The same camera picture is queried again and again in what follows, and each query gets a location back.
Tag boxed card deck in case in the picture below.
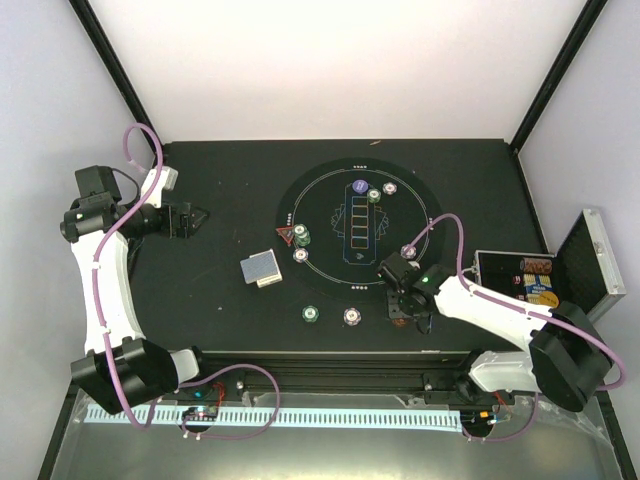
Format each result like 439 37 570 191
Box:
523 273 552 304

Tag white slotted cable duct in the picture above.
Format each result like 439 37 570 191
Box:
80 404 462 433

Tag brown chip row in case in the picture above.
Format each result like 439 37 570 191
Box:
519 257 553 275

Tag blue chips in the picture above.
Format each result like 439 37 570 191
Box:
400 244 417 259
293 248 309 263
383 182 398 195

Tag round black poker mat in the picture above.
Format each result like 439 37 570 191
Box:
276 158 445 304

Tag green chip stack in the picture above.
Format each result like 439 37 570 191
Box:
301 305 319 323

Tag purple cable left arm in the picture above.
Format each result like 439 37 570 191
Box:
92 124 281 442

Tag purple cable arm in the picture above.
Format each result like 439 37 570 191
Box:
92 124 281 442
408 213 627 445

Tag blue playing card deck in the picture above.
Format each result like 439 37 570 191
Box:
240 249 278 284

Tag circuit board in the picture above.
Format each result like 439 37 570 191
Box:
463 410 511 427
181 406 218 423

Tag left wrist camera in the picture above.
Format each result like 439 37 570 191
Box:
161 167 178 191

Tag right circuit board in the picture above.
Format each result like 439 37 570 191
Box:
463 410 511 427

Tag purple round blind button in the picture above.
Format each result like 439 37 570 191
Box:
351 179 369 195

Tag green chips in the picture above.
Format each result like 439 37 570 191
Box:
293 224 311 248
367 188 382 204

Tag aluminium poker case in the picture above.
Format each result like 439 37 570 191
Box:
474 208 627 322

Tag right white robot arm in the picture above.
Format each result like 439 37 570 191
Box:
377 252 614 412

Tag left circuit board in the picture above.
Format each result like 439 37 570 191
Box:
181 406 218 423

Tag red triangle all-in marker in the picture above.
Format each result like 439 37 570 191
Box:
276 226 296 246

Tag orange black chip stack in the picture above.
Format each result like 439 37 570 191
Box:
392 319 409 329

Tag yellow round button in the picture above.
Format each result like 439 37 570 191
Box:
538 291 560 308

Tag blue white chip stack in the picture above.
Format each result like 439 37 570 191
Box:
343 307 362 326

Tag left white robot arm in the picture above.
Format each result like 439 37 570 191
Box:
60 166 215 415

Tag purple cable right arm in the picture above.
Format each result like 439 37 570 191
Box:
408 213 627 445

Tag white card box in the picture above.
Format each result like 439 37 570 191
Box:
256 273 283 288

